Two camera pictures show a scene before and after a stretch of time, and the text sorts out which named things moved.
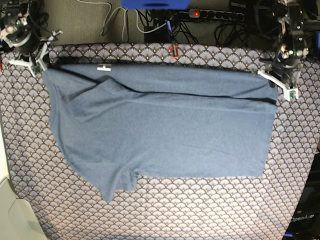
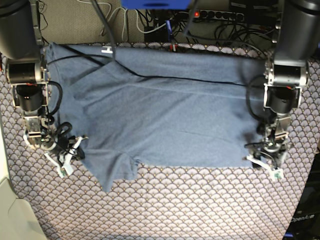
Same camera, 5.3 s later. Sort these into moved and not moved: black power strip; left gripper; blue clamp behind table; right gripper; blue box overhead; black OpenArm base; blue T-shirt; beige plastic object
Moved: left gripper; blue T-shirt; right gripper
Not moved: black OpenArm base; blue clamp behind table; black power strip; blue box overhead; beige plastic object
